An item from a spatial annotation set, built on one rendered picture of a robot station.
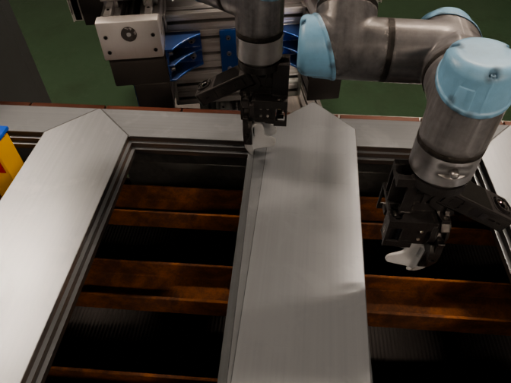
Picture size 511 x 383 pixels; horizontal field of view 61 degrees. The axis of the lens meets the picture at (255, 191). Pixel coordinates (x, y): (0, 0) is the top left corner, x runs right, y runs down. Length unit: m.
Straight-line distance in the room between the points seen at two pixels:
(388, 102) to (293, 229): 1.89
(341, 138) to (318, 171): 0.11
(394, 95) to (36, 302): 2.24
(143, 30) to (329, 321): 0.73
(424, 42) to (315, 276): 0.36
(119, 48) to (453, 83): 0.78
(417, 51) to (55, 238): 0.61
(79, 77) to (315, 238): 2.34
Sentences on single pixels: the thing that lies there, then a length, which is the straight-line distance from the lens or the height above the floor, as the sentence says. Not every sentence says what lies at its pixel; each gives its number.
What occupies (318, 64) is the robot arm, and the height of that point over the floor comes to 1.15.
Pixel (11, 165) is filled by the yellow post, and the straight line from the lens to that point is 1.02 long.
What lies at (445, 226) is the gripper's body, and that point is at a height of 0.99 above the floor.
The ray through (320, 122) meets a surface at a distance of 0.94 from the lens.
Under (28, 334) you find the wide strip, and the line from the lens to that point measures 0.71.
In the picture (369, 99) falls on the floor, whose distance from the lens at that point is 2.56.
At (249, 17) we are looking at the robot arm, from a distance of 0.68.
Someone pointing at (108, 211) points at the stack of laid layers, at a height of 0.83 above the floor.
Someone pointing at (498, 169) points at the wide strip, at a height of 0.85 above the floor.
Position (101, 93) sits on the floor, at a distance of 2.71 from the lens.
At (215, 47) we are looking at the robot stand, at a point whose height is 0.85.
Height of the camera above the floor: 1.42
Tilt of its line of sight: 47 degrees down
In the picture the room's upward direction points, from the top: 1 degrees counter-clockwise
